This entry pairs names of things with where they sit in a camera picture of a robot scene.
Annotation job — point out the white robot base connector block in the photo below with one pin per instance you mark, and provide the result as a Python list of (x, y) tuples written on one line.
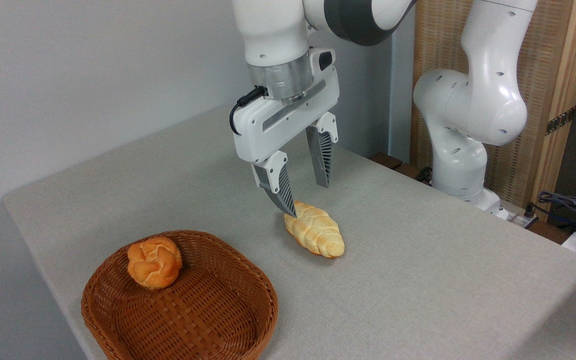
[(515, 216)]

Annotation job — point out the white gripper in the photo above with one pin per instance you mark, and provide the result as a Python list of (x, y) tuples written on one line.
[(263, 135)]

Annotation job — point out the round orange knotted bread roll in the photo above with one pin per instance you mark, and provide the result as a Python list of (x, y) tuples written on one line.
[(154, 262)]

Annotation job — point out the grey tablecloth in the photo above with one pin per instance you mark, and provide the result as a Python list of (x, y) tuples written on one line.
[(393, 280)]

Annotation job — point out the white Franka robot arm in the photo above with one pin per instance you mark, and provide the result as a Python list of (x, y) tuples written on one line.
[(268, 30)]

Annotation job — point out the long pale braided bread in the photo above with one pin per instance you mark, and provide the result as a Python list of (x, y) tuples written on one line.
[(318, 232)]

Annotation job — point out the metal hinge on screen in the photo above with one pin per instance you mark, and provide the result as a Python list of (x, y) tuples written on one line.
[(560, 121)]

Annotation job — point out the brown woven wicker basket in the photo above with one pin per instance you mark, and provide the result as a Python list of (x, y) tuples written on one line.
[(208, 320)]

